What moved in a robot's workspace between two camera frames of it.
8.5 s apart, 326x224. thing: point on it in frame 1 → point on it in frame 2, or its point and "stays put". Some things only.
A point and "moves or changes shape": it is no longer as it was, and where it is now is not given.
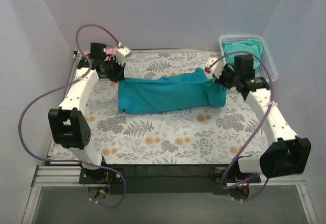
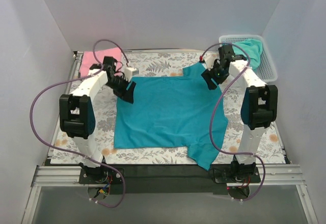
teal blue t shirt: (178, 89) moves or changes shape
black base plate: (136, 179) stays put
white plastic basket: (266, 68) stays put
